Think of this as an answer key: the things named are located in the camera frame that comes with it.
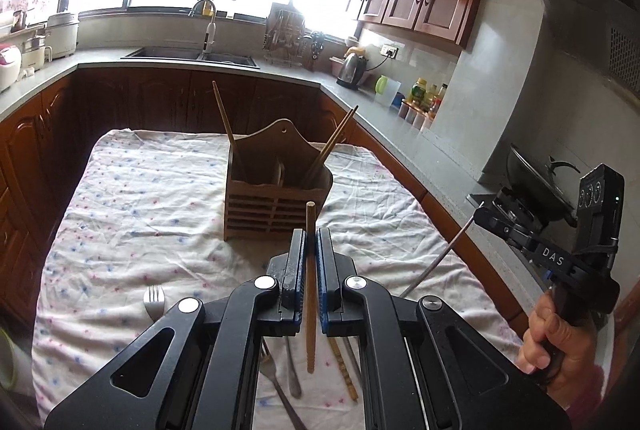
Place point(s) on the white bowl green rim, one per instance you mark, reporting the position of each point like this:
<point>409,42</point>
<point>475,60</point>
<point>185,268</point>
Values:
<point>10,360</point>

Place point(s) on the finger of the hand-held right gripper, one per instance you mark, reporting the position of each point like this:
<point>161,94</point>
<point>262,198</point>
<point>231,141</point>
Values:
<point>520,207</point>
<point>505,227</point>

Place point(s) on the white floral tablecloth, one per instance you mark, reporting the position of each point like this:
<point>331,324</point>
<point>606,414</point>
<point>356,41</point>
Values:
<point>150,210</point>

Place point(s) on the hanging black kitchen tools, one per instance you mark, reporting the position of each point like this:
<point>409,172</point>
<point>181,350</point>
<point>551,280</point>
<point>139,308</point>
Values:
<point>316,45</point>

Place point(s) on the white pink rice cooker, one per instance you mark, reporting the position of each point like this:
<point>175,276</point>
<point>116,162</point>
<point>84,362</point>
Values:
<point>10,65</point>

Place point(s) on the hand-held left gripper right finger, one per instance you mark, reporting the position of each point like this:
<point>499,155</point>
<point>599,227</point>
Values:
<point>322,270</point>

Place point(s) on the small white steamer pot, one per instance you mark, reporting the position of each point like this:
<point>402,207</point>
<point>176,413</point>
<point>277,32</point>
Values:
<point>37,53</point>

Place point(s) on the wall power outlet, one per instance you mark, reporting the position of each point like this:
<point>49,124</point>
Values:
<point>391,51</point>

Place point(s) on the metal fork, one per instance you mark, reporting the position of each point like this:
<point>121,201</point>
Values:
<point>155,300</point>
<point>282,389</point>

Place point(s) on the metal spoon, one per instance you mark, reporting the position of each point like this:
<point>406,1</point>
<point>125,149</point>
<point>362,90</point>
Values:
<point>294,375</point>

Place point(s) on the large white electric pot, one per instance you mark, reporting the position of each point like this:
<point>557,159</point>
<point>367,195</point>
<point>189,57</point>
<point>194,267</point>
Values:
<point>62,35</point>

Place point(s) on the wooden base cabinets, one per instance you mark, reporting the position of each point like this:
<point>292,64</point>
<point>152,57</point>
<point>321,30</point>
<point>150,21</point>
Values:
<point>150,100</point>

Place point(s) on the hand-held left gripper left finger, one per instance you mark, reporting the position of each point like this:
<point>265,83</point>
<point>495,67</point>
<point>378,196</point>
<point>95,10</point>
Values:
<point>299,270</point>

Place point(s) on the steel electric kettle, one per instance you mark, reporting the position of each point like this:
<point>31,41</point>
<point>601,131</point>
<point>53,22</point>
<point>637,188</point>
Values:
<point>350,70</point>

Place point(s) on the steel range hood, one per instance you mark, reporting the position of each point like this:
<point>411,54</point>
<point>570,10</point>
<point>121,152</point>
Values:
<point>585,10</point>

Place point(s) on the wooden utensil holder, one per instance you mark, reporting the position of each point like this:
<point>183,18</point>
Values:
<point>270,210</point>

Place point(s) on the person's right hand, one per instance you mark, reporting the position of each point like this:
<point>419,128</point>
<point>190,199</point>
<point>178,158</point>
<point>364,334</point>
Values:
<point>542,340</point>

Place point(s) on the black wok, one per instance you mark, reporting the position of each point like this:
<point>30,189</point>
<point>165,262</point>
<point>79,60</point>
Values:
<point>540,185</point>

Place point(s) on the metal chopstick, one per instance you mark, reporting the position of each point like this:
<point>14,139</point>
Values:
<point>353,360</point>
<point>435,257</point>

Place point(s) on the yellow cap condiment bottle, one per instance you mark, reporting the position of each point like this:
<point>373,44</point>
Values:
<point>419,93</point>

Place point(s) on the chrome kitchen faucet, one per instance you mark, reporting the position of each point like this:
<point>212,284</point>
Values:
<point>210,33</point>

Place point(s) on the grey kitchen countertop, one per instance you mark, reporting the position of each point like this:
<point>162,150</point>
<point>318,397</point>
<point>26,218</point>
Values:
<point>370,115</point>

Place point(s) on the person's right forearm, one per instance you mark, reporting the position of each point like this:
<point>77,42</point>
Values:
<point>590,400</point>

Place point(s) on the steel kitchen sink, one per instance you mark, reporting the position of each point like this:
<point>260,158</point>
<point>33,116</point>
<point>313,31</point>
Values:
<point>170,54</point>

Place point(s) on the clear pitcher green lid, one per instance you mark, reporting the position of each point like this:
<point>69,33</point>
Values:
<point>390,91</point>

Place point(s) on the wooden chopstick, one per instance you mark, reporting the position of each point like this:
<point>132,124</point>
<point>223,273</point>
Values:
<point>344,372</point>
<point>345,128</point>
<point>330,145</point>
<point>310,260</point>
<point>225,120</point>

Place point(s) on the metal dish rack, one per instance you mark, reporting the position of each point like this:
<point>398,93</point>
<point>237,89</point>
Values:
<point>282,35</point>

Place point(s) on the white spice jar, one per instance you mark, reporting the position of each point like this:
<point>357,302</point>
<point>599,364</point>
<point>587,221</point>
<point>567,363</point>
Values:
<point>426,123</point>
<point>405,110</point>
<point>416,118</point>

